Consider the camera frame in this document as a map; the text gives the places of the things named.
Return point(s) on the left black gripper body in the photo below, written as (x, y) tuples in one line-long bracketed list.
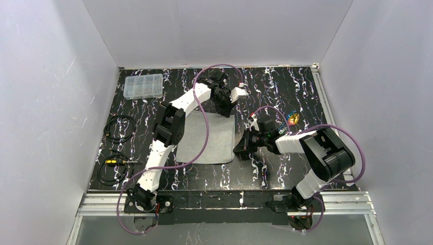
[(223, 102)]

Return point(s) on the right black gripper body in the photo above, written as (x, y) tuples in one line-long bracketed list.
[(247, 142)]

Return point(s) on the grey cloth napkin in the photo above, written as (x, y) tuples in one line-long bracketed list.
[(220, 145)]

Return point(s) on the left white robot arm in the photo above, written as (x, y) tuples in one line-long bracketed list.
[(168, 130)]

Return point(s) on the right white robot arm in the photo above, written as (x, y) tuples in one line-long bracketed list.
[(326, 153)]

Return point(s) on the blue metallic fork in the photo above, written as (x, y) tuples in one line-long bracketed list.
[(284, 125)]

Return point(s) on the iridescent gold spoon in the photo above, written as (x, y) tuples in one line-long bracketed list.
[(293, 119)]

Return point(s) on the clear plastic organizer box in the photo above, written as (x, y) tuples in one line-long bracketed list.
[(143, 87)]

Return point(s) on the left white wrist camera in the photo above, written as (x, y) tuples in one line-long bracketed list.
[(238, 92)]

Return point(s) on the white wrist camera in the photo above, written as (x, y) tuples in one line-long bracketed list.
[(253, 123), (238, 92)]

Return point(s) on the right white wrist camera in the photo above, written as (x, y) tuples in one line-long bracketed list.
[(253, 123)]

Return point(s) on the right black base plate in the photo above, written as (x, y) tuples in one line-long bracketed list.
[(283, 203)]

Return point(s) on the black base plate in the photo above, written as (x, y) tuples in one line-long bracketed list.
[(158, 204), (283, 203)]

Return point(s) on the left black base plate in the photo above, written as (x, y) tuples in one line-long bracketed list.
[(158, 204)]

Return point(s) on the aluminium front rail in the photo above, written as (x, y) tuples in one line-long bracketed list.
[(111, 204)]

